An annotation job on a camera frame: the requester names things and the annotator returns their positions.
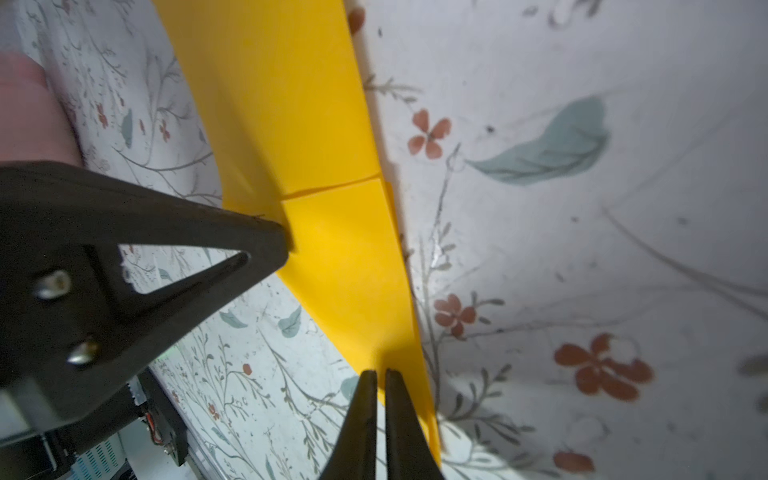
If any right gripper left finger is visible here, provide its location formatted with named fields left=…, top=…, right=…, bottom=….
left=1, top=161, right=288, bottom=444

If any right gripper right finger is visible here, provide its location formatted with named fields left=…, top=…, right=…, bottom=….
left=317, top=368, right=446, bottom=480

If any yellow square paper sheet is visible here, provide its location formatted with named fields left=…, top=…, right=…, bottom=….
left=155, top=1, right=440, bottom=458

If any pink doll red dotted dress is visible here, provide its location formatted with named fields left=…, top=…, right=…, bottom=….
left=1, top=51, right=83, bottom=167

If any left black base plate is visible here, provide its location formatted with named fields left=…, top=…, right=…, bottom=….
left=1, top=368, right=189, bottom=479

